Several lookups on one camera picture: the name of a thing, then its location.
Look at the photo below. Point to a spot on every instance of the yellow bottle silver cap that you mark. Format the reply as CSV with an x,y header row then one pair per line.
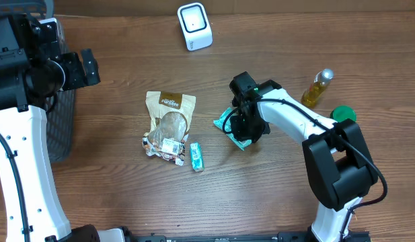
x,y
312,95

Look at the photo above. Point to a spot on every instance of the green white tissue cup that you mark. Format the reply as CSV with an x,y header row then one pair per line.
x,y
342,113

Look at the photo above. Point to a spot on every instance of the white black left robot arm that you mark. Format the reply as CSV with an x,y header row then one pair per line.
x,y
33,209

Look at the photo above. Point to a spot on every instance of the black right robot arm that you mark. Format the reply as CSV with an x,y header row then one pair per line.
x,y
339,166

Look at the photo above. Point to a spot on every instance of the green Kleenex tissue pack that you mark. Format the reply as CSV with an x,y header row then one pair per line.
x,y
196,157

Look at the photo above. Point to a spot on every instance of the teal snack packet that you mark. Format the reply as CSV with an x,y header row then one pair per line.
x,y
222,120

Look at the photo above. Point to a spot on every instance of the grey plastic mesh basket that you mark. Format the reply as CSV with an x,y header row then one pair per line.
x,y
59,130

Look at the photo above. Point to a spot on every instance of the brown cookie pouch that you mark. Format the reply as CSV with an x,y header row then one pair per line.
x,y
171,116

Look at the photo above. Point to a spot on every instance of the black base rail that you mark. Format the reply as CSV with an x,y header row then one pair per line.
x,y
227,238

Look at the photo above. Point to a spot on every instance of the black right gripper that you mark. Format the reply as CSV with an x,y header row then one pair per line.
x,y
245,128

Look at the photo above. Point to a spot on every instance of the small printed snack bag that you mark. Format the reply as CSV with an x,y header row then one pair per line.
x,y
169,150

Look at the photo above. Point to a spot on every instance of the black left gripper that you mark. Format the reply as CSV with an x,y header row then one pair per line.
x,y
79,78

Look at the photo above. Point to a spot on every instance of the white barcode scanner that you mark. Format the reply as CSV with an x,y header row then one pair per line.
x,y
195,26

